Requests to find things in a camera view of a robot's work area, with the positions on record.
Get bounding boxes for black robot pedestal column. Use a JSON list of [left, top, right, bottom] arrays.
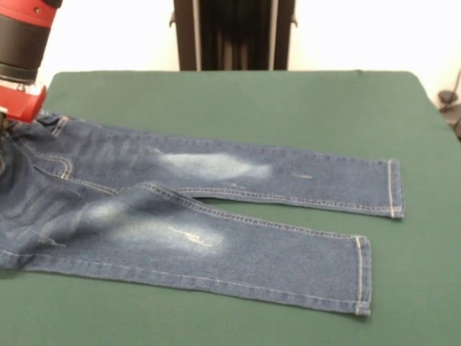
[[172, 0, 299, 71]]

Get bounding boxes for dark green table cloth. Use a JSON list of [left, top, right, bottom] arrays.
[[0, 70, 461, 346]]

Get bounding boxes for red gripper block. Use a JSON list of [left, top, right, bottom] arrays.
[[0, 83, 48, 125]]

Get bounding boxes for blue denim jeans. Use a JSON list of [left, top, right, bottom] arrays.
[[0, 110, 406, 319]]

